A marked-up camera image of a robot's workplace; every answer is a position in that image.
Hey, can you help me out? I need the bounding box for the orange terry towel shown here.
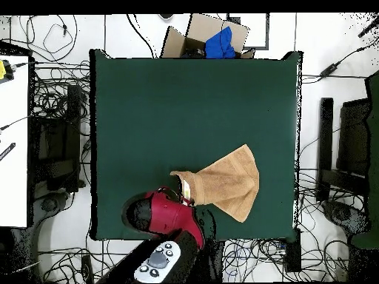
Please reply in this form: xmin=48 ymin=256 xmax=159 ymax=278
xmin=169 ymin=143 xmax=261 ymax=223

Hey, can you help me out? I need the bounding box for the dark green table cloth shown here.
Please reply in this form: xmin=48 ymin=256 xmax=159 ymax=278
xmin=89 ymin=48 xmax=303 ymax=241

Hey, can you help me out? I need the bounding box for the black equipment stand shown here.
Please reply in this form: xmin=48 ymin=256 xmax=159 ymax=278
xmin=315 ymin=97 xmax=371 ymax=202
xmin=29 ymin=84 xmax=87 ymax=193

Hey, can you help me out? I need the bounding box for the black power strip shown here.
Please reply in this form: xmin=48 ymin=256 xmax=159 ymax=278
xmin=284 ymin=227 xmax=302 ymax=273

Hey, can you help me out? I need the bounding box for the brown cardboard box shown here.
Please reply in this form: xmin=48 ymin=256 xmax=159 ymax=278
xmin=159 ymin=13 xmax=255 ymax=59

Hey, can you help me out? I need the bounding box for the blue cloth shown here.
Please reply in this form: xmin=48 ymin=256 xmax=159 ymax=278
xmin=204 ymin=26 xmax=237 ymax=59

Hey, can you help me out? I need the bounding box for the white desk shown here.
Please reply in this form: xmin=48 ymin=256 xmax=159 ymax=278
xmin=0 ymin=54 xmax=30 ymax=229

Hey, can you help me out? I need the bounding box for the yellow and black device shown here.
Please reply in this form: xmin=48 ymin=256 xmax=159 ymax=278
xmin=0 ymin=58 xmax=15 ymax=85

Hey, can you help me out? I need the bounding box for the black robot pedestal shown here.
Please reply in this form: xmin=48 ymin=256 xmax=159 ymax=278
xmin=195 ymin=240 xmax=227 ymax=283

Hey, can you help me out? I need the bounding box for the black cable tangle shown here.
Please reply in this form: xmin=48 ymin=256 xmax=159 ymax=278
xmin=29 ymin=58 xmax=91 ymax=125
xmin=221 ymin=168 xmax=368 ymax=282
xmin=38 ymin=239 xmax=134 ymax=283

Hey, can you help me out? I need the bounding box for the grey looped cable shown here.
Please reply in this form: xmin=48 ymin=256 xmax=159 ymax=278
xmin=26 ymin=14 xmax=78 ymax=63

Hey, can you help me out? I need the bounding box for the black power adapter with cable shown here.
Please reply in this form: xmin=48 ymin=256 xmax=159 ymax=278
xmin=301 ymin=38 xmax=379 ymax=85

